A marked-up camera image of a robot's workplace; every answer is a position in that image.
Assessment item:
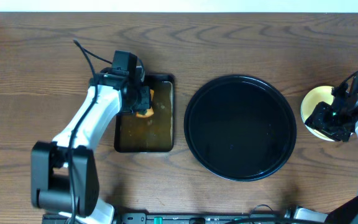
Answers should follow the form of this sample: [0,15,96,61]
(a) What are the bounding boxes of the green orange sponge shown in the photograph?
[135,90,154,118]

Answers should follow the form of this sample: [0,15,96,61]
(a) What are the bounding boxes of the yellow plate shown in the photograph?
[300,85,337,142]

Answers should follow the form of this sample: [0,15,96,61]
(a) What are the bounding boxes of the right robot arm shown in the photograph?
[293,90,358,223]

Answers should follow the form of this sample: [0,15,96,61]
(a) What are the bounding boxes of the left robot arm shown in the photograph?
[30,67,152,223]

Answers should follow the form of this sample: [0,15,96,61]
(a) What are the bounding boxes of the black rectangular water tray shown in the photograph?
[114,74,175,153]

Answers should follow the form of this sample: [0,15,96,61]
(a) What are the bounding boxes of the black round tray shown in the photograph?
[183,75,297,182]

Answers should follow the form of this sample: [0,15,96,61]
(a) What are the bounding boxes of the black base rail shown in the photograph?
[42,204,295,224]

